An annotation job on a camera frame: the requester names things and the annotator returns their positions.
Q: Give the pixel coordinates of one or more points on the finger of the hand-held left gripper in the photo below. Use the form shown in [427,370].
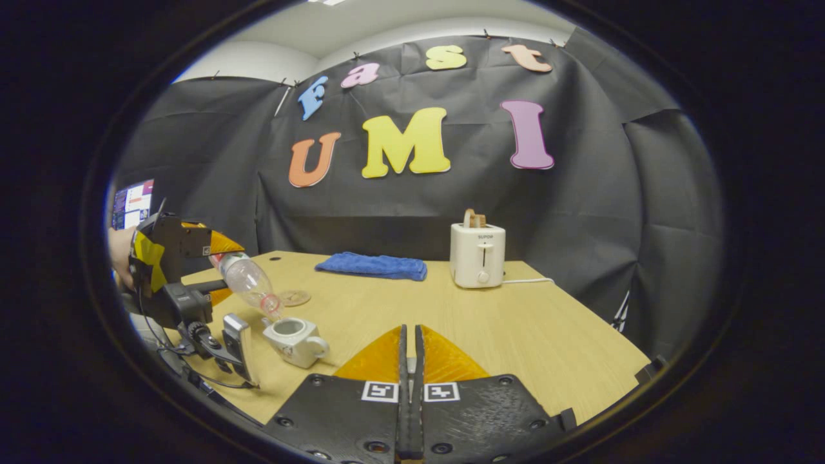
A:
[196,240]
[206,285]

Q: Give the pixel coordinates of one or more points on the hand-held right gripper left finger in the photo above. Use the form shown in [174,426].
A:
[341,419]

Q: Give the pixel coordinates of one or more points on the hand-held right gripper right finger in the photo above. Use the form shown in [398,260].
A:
[483,419]

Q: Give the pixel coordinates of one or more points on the clear plastic water bottle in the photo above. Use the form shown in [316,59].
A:
[248,280]

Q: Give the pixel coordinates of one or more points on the white ceramic teacup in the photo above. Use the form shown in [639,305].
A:
[296,345]

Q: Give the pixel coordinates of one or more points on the round wooden coaster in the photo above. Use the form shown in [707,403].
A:
[295,298]

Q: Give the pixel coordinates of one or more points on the computer monitor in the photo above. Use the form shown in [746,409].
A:
[132,205]

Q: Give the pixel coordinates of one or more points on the blue towel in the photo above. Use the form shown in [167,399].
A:
[370,265]

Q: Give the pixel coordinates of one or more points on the white toaster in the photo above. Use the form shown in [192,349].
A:
[477,258]

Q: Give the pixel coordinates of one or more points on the bread slice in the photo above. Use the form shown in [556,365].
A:
[474,218]

